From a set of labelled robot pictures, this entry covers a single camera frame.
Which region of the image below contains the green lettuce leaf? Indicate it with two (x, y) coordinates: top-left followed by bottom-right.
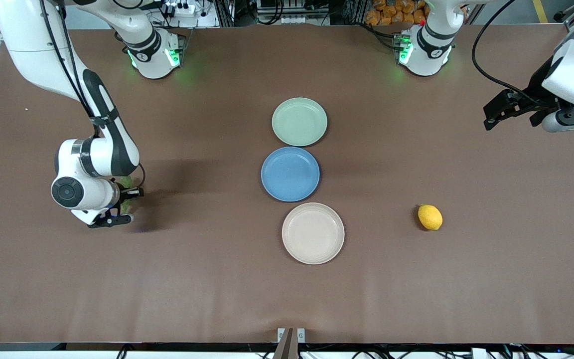
(117, 175), (139, 216)

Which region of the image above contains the yellow lemon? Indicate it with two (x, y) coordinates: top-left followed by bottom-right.
(418, 204), (443, 231)

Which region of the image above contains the bag of orange items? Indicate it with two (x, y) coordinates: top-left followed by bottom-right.
(365, 0), (428, 26)

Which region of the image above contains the blue round plate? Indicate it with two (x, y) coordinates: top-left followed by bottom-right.
(261, 147), (321, 202)

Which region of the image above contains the green round plate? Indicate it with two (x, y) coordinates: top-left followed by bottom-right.
(271, 97), (328, 148)

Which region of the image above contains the beige round plate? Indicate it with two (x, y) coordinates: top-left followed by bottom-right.
(282, 202), (345, 265)

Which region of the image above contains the white power strip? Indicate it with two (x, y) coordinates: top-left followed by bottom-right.
(164, 1), (197, 16)

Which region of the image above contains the dark equipment rack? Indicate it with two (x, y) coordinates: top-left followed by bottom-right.
(216, 0), (367, 27)

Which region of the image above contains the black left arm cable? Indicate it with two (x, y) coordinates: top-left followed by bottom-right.
(471, 0), (539, 99)

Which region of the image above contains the black base cable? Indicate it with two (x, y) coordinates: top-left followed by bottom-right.
(364, 22), (400, 50)

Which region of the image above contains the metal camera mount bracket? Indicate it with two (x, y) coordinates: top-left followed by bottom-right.
(277, 328), (306, 359)

